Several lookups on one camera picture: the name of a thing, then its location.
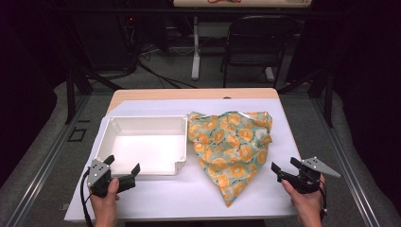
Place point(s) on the small metal table clip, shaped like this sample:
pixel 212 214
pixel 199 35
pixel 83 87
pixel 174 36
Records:
pixel 64 207

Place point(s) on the aluminium floor rail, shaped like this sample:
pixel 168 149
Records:
pixel 343 157
pixel 47 157

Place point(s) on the black metal stand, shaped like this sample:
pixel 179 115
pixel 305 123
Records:
pixel 328 94
pixel 70 94

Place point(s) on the black folding chair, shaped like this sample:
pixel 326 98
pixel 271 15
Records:
pixel 261 23

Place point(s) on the person's right hand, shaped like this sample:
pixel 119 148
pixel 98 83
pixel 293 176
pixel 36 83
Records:
pixel 307 203

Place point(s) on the white plastic box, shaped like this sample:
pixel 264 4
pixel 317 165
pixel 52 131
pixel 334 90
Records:
pixel 145 148

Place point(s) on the white desk foot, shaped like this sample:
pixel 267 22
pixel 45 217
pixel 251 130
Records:
pixel 269 74

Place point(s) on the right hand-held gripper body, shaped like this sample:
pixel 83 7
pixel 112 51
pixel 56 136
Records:
pixel 307 181

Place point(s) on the orange print cloth bag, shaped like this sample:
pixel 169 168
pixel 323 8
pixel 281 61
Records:
pixel 233 148

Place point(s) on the dark computer tower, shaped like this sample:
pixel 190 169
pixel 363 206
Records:
pixel 104 38

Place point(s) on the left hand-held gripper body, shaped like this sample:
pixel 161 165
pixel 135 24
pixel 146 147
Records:
pixel 99 176

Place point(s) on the white desk leg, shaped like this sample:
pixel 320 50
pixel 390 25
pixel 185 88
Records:
pixel 196 47

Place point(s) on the person's left hand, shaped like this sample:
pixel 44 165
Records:
pixel 105 205

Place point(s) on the white table mat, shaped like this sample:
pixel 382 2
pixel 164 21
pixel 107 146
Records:
pixel 183 195

